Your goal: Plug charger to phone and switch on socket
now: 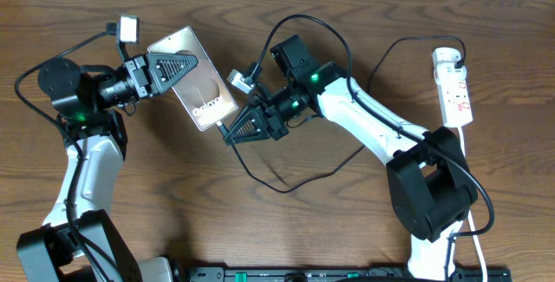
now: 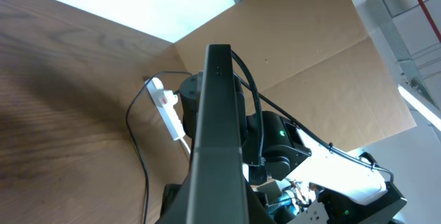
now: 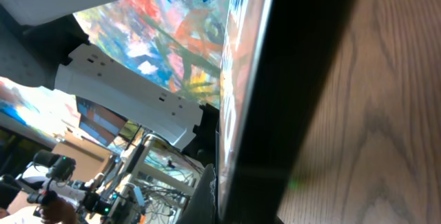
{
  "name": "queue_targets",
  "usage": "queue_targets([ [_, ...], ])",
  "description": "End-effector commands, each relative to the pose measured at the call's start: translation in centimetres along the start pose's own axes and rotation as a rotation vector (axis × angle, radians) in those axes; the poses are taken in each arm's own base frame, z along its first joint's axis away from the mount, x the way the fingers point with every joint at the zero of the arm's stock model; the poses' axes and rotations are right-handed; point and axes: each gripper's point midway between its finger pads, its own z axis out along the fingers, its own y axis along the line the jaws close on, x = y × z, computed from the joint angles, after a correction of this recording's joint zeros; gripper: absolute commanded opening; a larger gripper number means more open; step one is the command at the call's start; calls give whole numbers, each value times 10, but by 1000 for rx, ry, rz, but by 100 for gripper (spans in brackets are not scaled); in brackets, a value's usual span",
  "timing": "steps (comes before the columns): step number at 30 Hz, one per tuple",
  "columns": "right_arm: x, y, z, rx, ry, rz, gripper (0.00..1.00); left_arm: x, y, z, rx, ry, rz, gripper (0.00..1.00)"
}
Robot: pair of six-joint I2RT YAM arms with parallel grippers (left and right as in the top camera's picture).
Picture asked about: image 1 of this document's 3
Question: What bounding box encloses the white power strip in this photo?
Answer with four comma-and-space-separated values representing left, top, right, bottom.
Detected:
434, 62, 473, 128

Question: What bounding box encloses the white charger plug adapter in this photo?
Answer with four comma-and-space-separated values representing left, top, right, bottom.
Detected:
432, 47, 461, 67

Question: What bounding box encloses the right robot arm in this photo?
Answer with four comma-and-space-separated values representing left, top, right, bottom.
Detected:
222, 35, 479, 281

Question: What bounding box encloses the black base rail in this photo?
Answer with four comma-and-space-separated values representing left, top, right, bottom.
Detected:
185, 265, 513, 282

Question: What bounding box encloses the bronze Galaxy phone box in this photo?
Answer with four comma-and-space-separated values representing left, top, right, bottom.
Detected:
147, 26, 238, 131

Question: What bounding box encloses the white power strip cord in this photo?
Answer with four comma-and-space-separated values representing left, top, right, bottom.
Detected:
456, 126, 489, 282

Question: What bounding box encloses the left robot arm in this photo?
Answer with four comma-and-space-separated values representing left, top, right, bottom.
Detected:
16, 53, 199, 281

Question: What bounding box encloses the black charging cable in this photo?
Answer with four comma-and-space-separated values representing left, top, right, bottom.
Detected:
215, 35, 467, 194

